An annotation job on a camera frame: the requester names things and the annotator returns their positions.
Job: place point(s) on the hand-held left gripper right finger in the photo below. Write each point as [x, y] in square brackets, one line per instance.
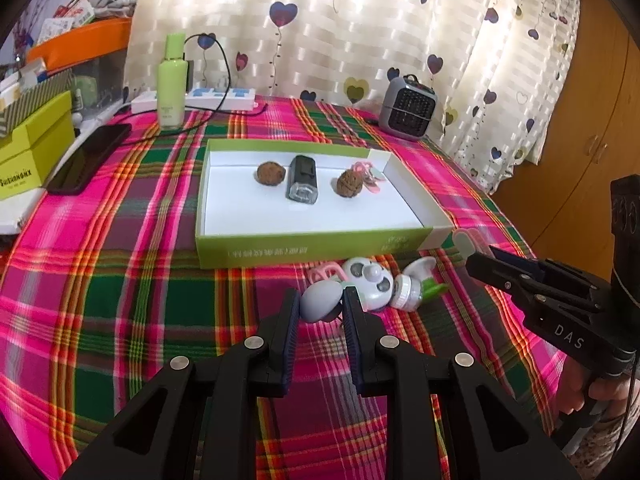
[352, 332]

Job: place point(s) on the pile of printed cards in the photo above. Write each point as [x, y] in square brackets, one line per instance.
[67, 17]

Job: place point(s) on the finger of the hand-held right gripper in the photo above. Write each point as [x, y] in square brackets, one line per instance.
[520, 266]
[500, 277]

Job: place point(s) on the black pocket microscope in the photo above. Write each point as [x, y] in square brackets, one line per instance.
[301, 180]

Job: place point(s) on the green white cardboard box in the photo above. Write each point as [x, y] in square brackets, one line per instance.
[310, 220]

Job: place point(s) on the orange plastic tray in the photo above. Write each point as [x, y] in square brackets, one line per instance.
[80, 40]

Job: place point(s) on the brown walnut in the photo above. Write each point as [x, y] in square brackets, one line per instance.
[349, 182]
[270, 174]

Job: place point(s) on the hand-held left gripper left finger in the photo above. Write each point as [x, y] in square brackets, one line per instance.
[290, 332]

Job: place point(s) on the white side table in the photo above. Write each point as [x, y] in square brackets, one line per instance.
[15, 215]

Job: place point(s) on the white power strip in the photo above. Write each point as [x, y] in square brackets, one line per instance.
[220, 99]

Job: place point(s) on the black charger plug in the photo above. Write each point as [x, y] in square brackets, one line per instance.
[189, 76]

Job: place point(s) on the person's right hand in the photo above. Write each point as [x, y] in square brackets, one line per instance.
[571, 387]

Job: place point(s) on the small grey heater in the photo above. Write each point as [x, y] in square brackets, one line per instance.
[407, 110]

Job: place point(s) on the grey mushroom-shaped knob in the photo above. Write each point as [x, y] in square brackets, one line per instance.
[320, 302]

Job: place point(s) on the purple dried branch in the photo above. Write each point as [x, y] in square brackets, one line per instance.
[22, 37]

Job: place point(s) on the white green round container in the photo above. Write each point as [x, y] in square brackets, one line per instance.
[424, 267]

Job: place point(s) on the heart print curtain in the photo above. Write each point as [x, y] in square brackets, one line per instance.
[350, 35]

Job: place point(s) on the wooden wardrobe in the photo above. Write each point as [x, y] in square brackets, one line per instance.
[590, 135]

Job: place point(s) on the white ribbed jar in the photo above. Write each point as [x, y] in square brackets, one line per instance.
[405, 296]

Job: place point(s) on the black smartphone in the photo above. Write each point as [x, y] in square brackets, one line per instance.
[87, 160]

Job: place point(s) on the patterned clothing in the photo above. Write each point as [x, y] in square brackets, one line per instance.
[605, 435]

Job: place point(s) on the striped grey box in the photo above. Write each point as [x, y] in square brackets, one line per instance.
[35, 97]

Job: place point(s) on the lime green gift box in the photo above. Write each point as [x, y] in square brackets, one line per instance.
[35, 160]

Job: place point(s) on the clear storage bin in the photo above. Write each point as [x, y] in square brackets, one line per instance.
[100, 80]

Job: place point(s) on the green lotion bottle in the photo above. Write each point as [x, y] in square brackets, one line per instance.
[171, 90]

